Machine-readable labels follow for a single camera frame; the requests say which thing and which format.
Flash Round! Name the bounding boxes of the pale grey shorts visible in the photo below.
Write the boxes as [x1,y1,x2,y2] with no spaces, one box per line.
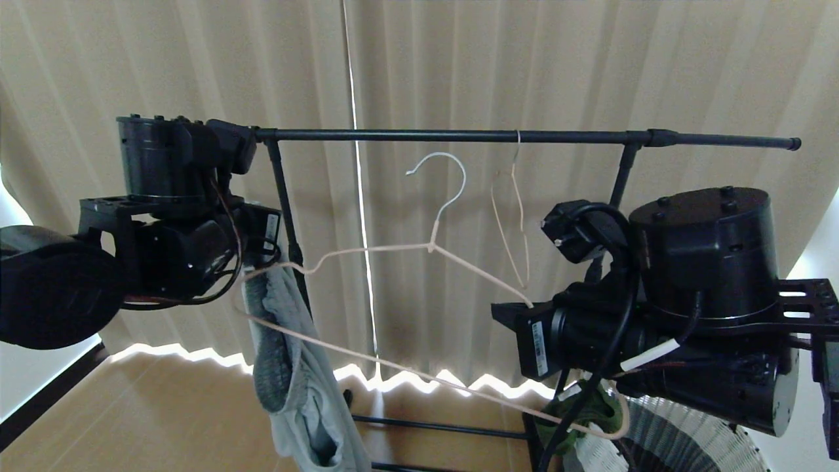
[241,261,372,472]

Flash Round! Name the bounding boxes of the pink clothes hanger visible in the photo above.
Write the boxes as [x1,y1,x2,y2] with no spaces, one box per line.
[234,151,632,441]
[490,131,531,290]

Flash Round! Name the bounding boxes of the beige curtain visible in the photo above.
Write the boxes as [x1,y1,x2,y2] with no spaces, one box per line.
[0,0,839,389]

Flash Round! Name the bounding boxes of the black clothes rack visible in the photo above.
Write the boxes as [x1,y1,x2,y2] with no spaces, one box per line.
[252,128,802,472]

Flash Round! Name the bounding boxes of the white laundry basket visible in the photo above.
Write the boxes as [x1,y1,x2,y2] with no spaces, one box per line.
[564,393,771,472]

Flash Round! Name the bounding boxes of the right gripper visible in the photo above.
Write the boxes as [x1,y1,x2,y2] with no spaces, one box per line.
[491,291,802,438]

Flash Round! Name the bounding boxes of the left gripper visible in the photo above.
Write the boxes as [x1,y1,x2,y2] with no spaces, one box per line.
[130,202,283,300]

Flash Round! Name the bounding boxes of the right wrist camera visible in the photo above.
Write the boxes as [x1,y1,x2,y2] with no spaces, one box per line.
[540,199,634,265]

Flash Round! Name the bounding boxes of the green shirt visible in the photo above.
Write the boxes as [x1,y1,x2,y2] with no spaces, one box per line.
[534,383,625,454]

